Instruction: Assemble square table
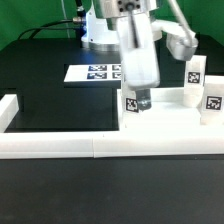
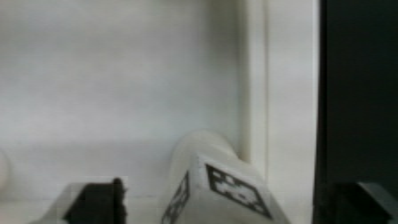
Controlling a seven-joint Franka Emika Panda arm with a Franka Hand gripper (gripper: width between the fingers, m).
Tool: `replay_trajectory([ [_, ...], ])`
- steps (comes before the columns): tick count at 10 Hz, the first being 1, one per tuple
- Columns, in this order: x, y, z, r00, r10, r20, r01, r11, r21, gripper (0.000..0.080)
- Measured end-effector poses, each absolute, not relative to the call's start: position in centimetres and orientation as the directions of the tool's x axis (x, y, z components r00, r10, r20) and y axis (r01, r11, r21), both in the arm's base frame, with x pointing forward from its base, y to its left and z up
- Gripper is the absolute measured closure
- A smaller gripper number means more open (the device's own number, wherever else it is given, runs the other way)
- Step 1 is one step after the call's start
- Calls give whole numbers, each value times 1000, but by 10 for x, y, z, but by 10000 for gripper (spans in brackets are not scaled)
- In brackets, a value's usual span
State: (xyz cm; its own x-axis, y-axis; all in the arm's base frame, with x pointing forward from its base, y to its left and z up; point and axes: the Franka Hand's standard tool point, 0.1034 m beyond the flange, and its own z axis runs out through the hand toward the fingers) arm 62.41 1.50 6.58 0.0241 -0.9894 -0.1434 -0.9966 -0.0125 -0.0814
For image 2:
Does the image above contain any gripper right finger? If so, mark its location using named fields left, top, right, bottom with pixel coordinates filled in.
left=313, top=182, right=398, bottom=224

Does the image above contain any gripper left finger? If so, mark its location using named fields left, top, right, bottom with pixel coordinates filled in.
left=29, top=176, right=132, bottom=224

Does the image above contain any white table leg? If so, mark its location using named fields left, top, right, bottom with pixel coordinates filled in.
left=158, top=130, right=290, bottom=224

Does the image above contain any white square table top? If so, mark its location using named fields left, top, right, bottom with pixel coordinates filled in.
left=0, top=0, right=320, bottom=224

